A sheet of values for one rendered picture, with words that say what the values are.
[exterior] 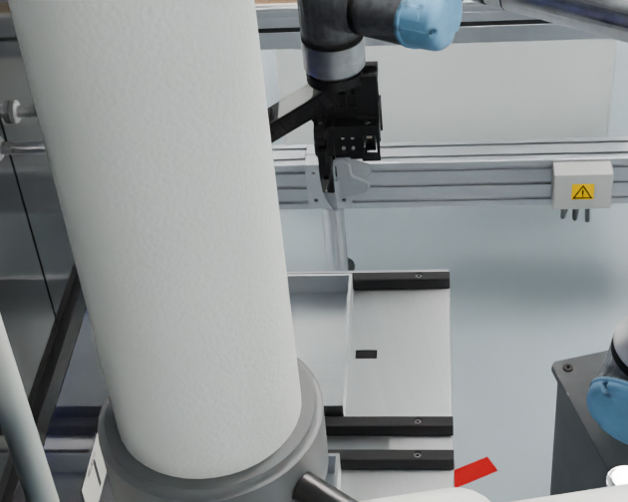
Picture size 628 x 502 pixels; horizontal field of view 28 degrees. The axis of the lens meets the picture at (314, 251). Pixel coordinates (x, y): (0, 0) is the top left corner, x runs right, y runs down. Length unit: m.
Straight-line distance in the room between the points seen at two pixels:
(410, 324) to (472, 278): 1.43
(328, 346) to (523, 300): 1.44
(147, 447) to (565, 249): 2.86
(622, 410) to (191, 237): 1.19
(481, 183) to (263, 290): 2.28
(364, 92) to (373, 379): 0.40
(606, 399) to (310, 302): 0.49
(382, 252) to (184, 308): 2.88
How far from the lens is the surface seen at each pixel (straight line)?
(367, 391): 1.67
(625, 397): 1.51
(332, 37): 1.46
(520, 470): 2.74
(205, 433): 0.44
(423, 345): 1.73
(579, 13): 1.44
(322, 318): 1.78
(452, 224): 3.35
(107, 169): 0.37
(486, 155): 2.66
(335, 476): 1.53
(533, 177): 2.67
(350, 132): 1.53
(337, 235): 2.78
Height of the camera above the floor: 2.08
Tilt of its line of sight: 39 degrees down
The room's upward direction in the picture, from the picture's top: 6 degrees counter-clockwise
